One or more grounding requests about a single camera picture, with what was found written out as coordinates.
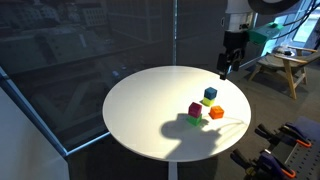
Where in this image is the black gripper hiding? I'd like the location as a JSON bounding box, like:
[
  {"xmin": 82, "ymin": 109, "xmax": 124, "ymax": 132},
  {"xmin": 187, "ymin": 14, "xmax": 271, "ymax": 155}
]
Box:
[{"xmin": 216, "ymin": 30, "xmax": 250, "ymax": 81}]

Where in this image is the orange block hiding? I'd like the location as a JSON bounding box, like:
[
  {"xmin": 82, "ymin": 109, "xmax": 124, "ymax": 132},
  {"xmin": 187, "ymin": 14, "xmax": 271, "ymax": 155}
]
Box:
[{"xmin": 208, "ymin": 105, "xmax": 225, "ymax": 121}]

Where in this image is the slanted window frame beam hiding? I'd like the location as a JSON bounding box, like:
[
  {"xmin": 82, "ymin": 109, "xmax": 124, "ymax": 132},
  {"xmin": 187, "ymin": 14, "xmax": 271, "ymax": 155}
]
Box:
[{"xmin": 0, "ymin": 66, "xmax": 112, "ymax": 158}]

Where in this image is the green block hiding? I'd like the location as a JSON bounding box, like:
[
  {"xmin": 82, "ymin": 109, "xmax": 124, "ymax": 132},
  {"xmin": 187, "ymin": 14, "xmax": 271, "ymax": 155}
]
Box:
[{"xmin": 185, "ymin": 113, "xmax": 203, "ymax": 127}]

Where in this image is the vertical window mullion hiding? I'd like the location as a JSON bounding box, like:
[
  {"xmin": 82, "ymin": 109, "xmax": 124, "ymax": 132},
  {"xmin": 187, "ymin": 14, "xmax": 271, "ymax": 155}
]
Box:
[{"xmin": 171, "ymin": 0, "xmax": 179, "ymax": 66}]

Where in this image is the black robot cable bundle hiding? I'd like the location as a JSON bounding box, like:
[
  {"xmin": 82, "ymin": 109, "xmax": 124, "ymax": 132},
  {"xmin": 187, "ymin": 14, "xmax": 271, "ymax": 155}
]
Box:
[{"xmin": 274, "ymin": 0, "xmax": 320, "ymax": 39}]

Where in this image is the wooden lounge chair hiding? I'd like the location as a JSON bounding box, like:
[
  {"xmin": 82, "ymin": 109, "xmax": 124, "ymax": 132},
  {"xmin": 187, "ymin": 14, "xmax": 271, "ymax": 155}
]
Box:
[{"xmin": 247, "ymin": 45, "xmax": 320, "ymax": 101}]

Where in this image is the magenta block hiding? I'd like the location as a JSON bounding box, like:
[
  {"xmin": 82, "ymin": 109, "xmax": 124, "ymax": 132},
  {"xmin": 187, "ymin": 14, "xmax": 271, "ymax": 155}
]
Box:
[{"xmin": 187, "ymin": 101, "xmax": 204, "ymax": 119}]

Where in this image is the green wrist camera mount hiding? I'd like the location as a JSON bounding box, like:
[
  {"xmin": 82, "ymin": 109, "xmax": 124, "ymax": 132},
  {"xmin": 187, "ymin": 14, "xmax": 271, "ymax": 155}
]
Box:
[{"xmin": 247, "ymin": 22, "xmax": 285, "ymax": 46}]

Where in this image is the blue block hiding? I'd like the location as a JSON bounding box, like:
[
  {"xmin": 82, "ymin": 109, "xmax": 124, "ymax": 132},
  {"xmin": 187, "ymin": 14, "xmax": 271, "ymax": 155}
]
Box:
[{"xmin": 203, "ymin": 86, "xmax": 219, "ymax": 101}]

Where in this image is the yellow-green block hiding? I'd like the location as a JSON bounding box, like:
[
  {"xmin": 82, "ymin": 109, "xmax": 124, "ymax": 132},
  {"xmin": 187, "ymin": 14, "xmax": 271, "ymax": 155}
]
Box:
[{"xmin": 201, "ymin": 96, "xmax": 216, "ymax": 108}]

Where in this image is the orange and blue bar clamp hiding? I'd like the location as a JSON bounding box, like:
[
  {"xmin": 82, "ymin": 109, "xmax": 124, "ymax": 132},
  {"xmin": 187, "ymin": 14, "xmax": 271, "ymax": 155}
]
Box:
[
  {"xmin": 229, "ymin": 148, "xmax": 297, "ymax": 180},
  {"xmin": 254, "ymin": 122, "xmax": 313, "ymax": 149}
]

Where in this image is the black perforated breadboard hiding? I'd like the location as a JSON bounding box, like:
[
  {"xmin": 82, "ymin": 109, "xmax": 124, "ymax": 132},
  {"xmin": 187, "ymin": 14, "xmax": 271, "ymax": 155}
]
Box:
[{"xmin": 258, "ymin": 115, "xmax": 320, "ymax": 180}]

